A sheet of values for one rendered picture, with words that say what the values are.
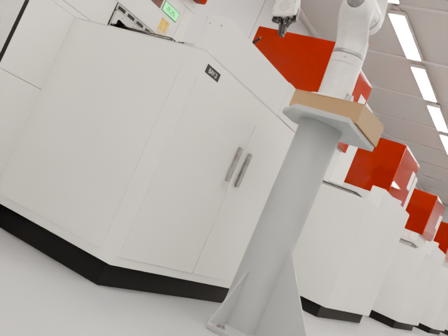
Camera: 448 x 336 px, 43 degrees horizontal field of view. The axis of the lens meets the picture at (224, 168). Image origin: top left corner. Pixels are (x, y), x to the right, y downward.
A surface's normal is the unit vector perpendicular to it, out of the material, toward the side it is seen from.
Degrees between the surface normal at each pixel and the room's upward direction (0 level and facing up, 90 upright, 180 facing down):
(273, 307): 90
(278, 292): 90
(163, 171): 90
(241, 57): 90
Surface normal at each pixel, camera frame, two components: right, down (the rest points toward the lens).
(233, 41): 0.80, 0.30
